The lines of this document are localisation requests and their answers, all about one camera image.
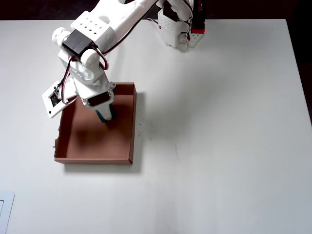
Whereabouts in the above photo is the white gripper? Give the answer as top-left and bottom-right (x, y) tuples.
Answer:
(72, 74), (116, 122)

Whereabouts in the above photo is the blue cube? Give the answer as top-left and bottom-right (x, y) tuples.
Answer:
(96, 104), (117, 124)

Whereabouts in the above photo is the brown cardboard box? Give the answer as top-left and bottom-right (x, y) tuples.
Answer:
(53, 82), (137, 165)

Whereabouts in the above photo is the red and black table clamp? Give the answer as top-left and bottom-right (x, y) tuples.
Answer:
(191, 0), (207, 35)

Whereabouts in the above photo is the white flat board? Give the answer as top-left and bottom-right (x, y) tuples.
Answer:
(0, 190), (16, 234)

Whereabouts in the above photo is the white wrist camera plate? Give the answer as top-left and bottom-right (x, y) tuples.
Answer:
(41, 80), (79, 119)

